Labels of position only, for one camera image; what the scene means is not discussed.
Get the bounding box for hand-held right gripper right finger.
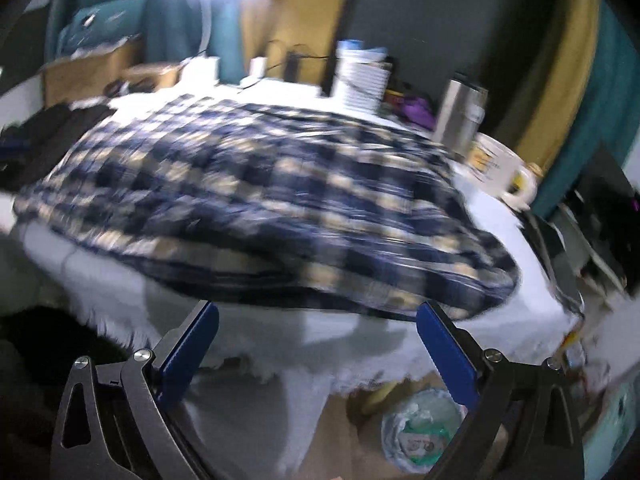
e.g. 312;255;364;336
416;301;586;480

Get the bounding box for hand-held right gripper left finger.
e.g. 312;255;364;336
50;300;221;480

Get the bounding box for blue plaid pants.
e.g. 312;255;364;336
12;95;523;322

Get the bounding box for trash bin with bag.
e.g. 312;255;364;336
381;388;472;474

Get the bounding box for white textured tablecloth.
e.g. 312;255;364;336
10;82;586;466

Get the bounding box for white mug with yellow print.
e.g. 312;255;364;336
467;132;539;209

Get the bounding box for steel thermos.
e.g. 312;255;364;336
432;76;489;159

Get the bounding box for purple cloth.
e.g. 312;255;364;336
399;96;436;131

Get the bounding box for black clothing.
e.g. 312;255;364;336
0;104;112;187

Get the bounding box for round beige container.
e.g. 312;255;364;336
122;64;181;92

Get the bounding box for white power strip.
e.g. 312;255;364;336
240;76;322;96

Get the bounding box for white plastic basket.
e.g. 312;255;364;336
330;57;393;111

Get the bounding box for teal curtain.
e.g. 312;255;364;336
147;0;246;80
530;0;640;221

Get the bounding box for cardboard box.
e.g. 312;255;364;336
42;39;144;107

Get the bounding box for clear plastic bag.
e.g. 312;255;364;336
336;39;389;62

